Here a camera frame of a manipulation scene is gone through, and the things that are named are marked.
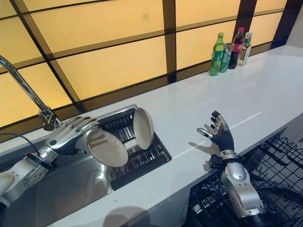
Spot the green plastic soda bottle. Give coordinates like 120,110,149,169
209,32,224,77

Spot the chrome kitchen faucet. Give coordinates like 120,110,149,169
0,55,62,131

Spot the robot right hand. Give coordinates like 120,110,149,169
196,110,235,152

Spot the white round plate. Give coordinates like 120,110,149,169
86,130,129,168
133,107,154,150

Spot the black wire dishwasher rack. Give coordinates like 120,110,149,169
185,129,303,227

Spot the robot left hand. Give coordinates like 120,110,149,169
45,115,100,156

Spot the black cable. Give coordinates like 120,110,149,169
0,133,40,157

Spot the clear bottle yellow liquid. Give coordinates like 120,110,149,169
237,32,252,67

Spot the stainless steel sink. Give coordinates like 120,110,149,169
0,104,172,227

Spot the black sink dish rack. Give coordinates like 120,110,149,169
98,106,172,191

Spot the green soda can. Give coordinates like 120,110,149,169
219,43,233,73

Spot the dark cola bottle red cap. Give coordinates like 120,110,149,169
227,27,245,70

